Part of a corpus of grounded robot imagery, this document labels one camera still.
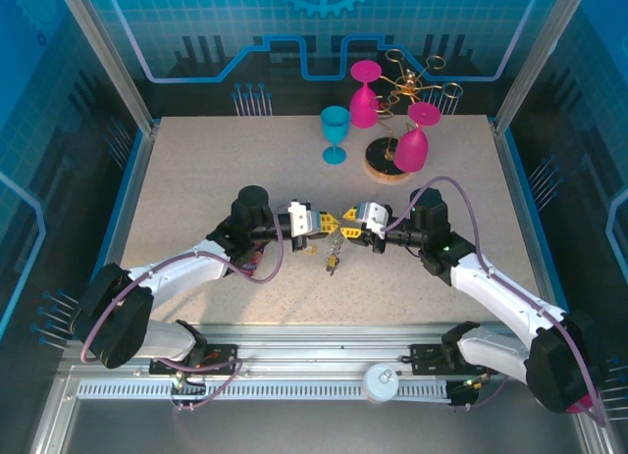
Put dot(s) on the yellow key tag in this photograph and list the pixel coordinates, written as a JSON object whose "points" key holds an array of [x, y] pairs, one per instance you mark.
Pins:
{"points": [[310, 251]]}

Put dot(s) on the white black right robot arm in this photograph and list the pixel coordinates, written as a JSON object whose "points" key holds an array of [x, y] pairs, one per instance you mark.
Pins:
{"points": [[505, 294]]}

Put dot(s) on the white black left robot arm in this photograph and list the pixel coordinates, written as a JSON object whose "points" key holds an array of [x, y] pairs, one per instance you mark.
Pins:
{"points": [[186, 270]]}

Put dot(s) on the colourful snack packet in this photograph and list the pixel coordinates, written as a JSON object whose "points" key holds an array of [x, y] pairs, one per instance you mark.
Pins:
{"points": [[252, 267]]}

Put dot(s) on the magenta plastic goblet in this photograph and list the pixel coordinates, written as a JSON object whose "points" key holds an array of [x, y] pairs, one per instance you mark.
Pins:
{"points": [[364, 106], [412, 150]]}

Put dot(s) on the teal plastic goblet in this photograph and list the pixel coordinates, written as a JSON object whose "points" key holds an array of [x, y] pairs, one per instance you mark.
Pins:
{"points": [[335, 125]]}

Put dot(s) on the white round cap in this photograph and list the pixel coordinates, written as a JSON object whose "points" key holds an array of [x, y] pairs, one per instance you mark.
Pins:
{"points": [[380, 381]]}

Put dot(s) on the aluminium mounting rail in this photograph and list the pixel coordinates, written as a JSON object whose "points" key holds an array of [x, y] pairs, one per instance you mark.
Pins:
{"points": [[319, 348]]}

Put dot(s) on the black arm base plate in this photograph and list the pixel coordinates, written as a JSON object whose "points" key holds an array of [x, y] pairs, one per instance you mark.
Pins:
{"points": [[221, 353], [427, 358]]}

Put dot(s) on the aluminium frame post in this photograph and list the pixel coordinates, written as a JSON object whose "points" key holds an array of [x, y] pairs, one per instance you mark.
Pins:
{"points": [[116, 66], [538, 57]]}

